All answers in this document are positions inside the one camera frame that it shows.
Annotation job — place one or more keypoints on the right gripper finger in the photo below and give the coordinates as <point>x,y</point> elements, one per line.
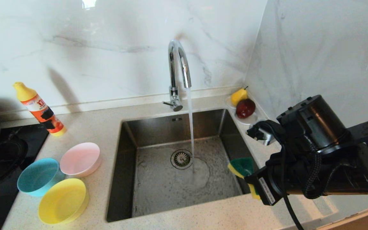
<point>250,182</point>

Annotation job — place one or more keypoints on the yellow plastic bowl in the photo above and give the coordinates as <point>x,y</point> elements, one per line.
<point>62,201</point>

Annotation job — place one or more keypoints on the blue plastic bowl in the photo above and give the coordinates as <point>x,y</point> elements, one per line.
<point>38,179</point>

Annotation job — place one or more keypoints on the metal sink drain strainer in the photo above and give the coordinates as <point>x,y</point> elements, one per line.
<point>180,159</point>

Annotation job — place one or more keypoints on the orange dish soap bottle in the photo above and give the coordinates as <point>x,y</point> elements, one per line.
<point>38,107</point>

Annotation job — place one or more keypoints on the stainless steel sink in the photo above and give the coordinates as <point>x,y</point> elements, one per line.
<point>158,191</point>

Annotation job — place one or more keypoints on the chrome gooseneck faucet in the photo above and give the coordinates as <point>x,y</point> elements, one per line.
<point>172,73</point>

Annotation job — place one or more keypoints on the red apple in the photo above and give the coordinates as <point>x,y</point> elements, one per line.
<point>245,108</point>

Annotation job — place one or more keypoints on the pink plastic bowl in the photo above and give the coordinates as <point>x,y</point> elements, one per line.
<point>80,159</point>

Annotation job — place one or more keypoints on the small white dish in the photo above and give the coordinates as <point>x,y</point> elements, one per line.
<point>250,120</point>

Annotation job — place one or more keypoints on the green and yellow sponge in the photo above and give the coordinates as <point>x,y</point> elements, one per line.
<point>241,166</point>

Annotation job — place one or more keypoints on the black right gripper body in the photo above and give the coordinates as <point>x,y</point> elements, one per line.
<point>273,179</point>

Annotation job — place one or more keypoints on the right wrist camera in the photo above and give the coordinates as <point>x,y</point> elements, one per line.
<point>260,132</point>

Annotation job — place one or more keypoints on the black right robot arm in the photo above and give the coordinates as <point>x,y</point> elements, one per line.
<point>337,153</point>

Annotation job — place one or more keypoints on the yellow pear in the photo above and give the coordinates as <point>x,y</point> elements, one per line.
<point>238,96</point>

